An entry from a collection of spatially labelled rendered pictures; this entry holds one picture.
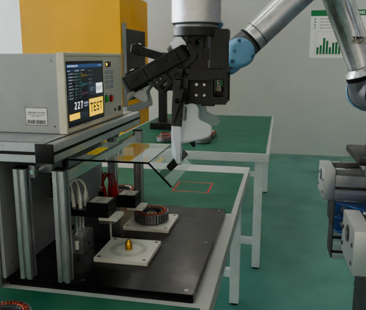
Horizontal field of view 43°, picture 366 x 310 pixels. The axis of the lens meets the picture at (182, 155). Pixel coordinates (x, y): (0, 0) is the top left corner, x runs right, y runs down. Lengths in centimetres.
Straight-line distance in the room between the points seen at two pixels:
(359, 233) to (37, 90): 83
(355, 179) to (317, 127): 517
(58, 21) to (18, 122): 393
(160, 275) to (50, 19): 425
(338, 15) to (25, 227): 105
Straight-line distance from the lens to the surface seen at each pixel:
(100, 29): 500
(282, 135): 658
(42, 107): 125
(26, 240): 122
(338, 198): 144
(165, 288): 116
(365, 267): 97
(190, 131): 69
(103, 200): 132
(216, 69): 72
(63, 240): 117
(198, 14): 71
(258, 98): 653
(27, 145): 113
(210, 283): 123
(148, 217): 150
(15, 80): 128
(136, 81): 74
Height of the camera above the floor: 131
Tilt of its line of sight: 12 degrees down
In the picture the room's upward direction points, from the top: straight up
